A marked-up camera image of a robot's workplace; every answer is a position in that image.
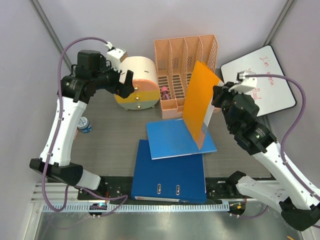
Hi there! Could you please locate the white arched drawer cabinet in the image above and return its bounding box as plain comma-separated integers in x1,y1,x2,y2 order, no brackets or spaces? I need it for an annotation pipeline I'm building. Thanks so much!
113,55,161,111

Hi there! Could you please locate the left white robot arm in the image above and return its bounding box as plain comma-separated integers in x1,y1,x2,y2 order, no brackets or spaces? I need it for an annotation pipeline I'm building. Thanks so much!
29,70,135,200

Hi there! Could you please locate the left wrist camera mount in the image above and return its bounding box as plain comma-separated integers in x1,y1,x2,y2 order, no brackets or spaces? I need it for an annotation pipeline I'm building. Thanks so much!
104,41,128,73

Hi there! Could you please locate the white dry-erase board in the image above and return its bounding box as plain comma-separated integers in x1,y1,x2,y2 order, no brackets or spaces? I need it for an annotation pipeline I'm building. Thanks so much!
220,45,297,117

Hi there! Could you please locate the perforated cable tray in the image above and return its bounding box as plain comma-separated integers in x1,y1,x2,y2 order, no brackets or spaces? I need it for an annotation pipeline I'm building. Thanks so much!
42,202,230,213

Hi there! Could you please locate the orange desk file organizer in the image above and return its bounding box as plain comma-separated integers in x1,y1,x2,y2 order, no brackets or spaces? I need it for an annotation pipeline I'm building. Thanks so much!
153,34,218,120

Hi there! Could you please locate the small blue-label bottle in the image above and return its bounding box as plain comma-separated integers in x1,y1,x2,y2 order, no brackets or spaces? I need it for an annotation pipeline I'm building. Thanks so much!
77,116,92,134

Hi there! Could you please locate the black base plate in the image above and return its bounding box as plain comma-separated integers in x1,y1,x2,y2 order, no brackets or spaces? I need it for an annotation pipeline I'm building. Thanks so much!
76,181,256,201

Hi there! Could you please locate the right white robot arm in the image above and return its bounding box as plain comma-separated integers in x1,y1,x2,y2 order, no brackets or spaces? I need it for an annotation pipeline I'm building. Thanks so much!
211,82,320,231

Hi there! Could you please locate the light blue thin folder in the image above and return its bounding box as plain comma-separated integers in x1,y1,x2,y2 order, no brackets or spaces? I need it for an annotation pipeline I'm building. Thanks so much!
146,118,217,160

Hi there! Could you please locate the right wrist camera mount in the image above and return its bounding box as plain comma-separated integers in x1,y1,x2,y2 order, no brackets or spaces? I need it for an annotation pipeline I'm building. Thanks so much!
228,71,258,94

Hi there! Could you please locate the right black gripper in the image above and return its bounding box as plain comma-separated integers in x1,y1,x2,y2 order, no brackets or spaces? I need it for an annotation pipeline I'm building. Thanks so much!
211,81,246,132

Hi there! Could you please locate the blue ring binder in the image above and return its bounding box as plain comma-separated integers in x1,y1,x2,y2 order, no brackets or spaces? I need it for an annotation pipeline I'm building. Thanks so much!
133,139,206,204

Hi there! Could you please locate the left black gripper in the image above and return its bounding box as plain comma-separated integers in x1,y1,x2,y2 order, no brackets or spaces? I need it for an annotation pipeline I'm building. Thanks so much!
92,57,135,98

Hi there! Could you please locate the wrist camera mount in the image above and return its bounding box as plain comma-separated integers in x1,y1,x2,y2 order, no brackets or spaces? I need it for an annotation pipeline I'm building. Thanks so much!
228,71,258,94
104,41,128,73

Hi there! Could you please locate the yellow cabinet drawer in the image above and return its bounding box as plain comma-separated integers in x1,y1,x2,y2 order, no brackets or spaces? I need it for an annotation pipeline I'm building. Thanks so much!
114,90,160,104

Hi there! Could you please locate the orange folder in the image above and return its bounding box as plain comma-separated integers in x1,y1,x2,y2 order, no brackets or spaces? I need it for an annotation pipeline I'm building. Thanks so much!
182,61,223,150

